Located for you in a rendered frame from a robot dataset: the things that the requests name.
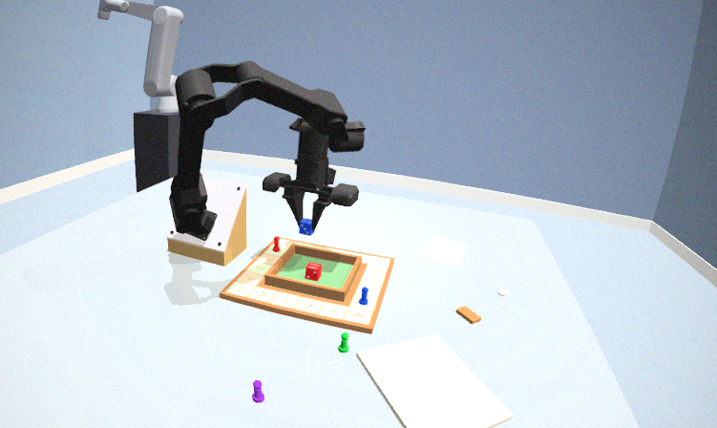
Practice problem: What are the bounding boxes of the purple pawn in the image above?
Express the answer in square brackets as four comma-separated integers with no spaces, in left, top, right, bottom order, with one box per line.
[252,380,264,403]

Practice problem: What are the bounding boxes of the red die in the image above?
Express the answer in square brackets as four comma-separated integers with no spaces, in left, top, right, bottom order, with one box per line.
[306,262,322,282]

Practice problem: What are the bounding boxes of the green pawn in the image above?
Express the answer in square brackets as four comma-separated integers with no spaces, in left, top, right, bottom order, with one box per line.
[338,332,348,353]

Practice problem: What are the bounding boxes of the blue die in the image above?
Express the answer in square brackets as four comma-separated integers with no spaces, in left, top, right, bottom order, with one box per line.
[299,218,314,236]

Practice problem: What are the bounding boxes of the blue pawn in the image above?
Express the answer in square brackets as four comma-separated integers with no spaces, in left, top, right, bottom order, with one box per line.
[359,287,369,306]

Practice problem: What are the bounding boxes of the white flat sheet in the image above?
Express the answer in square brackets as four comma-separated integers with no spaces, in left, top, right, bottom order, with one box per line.
[356,335,514,428]

